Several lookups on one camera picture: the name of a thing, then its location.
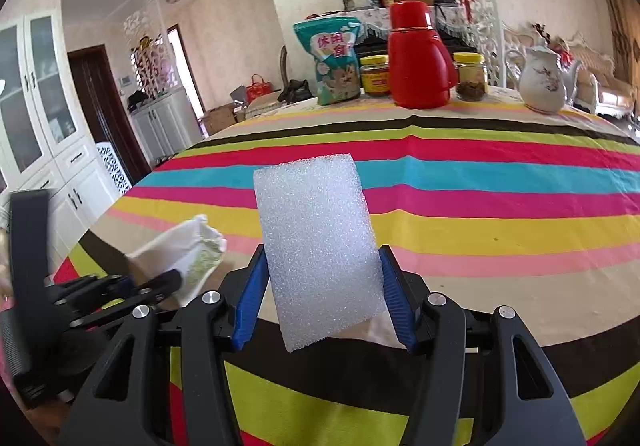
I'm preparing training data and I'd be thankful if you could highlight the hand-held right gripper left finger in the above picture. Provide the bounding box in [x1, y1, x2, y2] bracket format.
[57, 243, 271, 446]

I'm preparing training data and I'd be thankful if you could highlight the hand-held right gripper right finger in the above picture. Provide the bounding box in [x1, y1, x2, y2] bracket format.
[377, 245, 586, 446]

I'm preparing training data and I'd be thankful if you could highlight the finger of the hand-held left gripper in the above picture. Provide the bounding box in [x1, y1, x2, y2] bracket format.
[65, 269, 183, 327]
[47, 275, 136, 307]

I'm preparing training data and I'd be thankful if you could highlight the white foam block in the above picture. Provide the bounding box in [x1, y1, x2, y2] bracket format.
[252, 153, 388, 353]

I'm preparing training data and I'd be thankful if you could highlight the small white lattice panel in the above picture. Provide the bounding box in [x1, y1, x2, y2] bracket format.
[95, 141, 133, 197]

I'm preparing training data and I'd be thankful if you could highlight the striped colourful tablecloth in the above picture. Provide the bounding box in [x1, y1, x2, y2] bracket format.
[50, 86, 640, 446]

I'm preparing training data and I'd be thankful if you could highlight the tall white cabinet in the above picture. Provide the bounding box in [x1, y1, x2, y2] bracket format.
[0, 11, 121, 247]

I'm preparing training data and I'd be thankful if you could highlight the low white cabinet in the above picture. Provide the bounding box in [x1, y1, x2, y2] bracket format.
[131, 91, 206, 159]

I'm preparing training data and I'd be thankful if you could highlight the dark wooden door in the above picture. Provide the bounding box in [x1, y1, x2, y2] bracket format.
[67, 44, 151, 172]

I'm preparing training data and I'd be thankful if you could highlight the cardboard box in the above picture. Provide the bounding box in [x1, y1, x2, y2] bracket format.
[200, 104, 238, 134]

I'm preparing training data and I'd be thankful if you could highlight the red gift bag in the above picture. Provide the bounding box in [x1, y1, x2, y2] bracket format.
[245, 74, 273, 103]

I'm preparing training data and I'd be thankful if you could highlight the black bag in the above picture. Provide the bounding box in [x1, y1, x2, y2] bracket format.
[277, 79, 313, 103]

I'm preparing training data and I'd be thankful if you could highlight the white lattice screen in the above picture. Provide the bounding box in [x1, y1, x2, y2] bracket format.
[425, 0, 506, 87]
[122, 0, 183, 100]

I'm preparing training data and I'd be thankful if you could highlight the yellow labelled jar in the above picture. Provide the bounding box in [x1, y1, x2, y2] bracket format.
[359, 54, 392, 97]

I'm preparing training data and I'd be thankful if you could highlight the glass jar yellow lid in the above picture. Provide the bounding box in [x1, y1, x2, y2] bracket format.
[452, 52, 488, 102]

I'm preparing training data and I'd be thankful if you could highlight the green snack bag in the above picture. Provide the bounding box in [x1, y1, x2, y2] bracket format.
[292, 19, 363, 106]

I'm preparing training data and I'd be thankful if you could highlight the red thermos jug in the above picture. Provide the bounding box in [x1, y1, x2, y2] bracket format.
[386, 0, 457, 110]

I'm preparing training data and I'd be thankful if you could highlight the white ceramic teapot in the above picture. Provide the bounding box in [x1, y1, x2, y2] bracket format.
[505, 45, 583, 114]

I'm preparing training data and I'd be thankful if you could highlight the black piano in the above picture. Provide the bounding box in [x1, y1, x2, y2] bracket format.
[352, 31, 478, 60]

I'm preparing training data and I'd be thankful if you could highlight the floral fringed cloth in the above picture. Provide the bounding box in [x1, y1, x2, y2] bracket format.
[305, 6, 481, 44]

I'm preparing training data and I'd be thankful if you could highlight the cream carved sofa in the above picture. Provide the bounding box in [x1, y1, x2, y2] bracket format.
[572, 29, 636, 119]

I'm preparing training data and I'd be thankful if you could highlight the brown patterned curtain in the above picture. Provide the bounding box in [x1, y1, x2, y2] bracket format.
[602, 0, 640, 82]

